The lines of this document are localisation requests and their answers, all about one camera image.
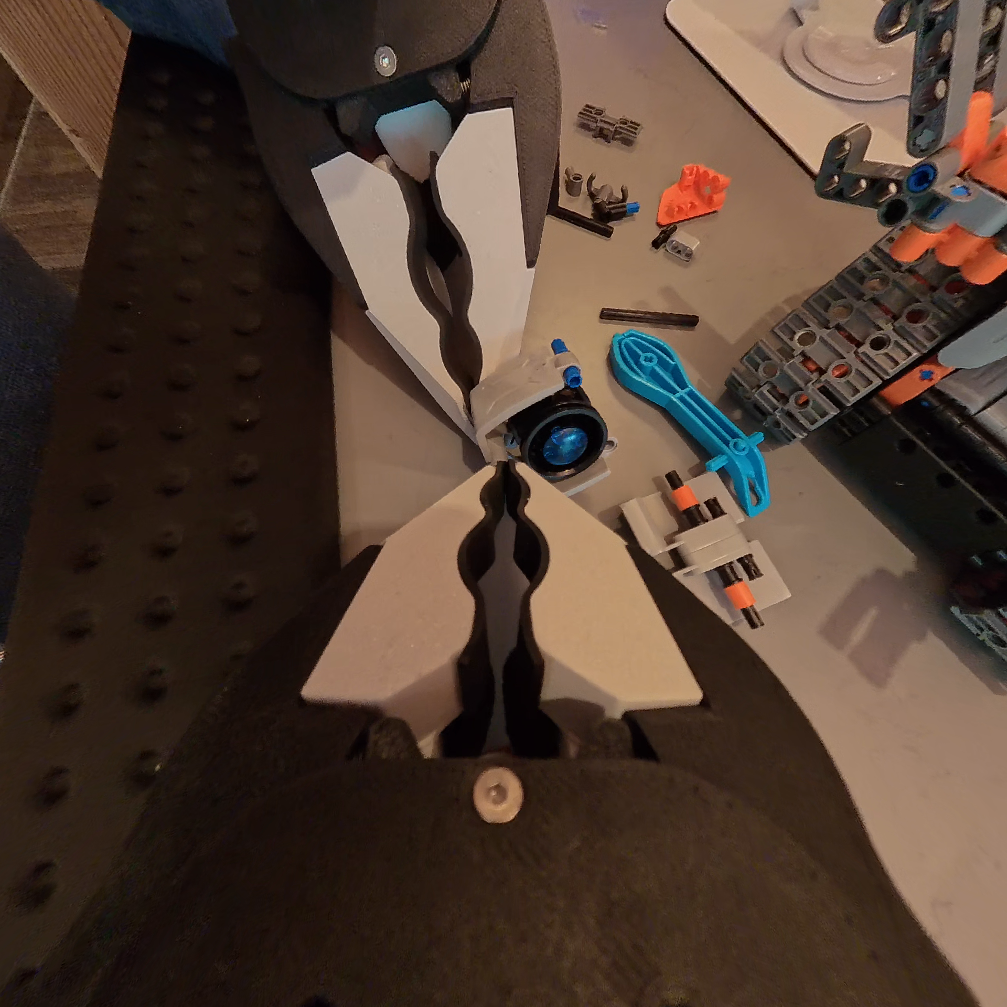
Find white book stand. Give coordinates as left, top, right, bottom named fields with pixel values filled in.
left=665, top=0, right=922, bottom=178

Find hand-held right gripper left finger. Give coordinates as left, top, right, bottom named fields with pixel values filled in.
left=301, top=463, right=508, bottom=760

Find short black axle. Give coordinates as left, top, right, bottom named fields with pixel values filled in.
left=551, top=206, right=615, bottom=239

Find dark grey claw piece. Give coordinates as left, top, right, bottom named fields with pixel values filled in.
left=588, top=179, right=642, bottom=223

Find dark grey cross connector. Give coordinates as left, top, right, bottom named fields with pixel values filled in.
left=576, top=104, right=644, bottom=146

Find orange angled piece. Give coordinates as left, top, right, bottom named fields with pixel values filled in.
left=657, top=164, right=733, bottom=223

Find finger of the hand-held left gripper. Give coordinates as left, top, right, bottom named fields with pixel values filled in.
left=310, top=151, right=487, bottom=453
left=427, top=109, right=538, bottom=379

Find grey flap assembly orange bushes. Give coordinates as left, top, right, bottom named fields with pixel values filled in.
left=620, top=468, right=792, bottom=630

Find blue plastic separator tool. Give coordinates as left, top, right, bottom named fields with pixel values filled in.
left=608, top=330, right=768, bottom=519

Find black studded panel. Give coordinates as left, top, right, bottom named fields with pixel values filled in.
left=0, top=35, right=371, bottom=1007

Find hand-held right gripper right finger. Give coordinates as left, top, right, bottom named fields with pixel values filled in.
left=502, top=461, right=705, bottom=760

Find long black axle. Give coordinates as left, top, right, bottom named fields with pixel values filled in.
left=599, top=307, right=700, bottom=328

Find grey orange tracked toy robot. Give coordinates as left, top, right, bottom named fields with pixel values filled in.
left=724, top=0, right=1007, bottom=670

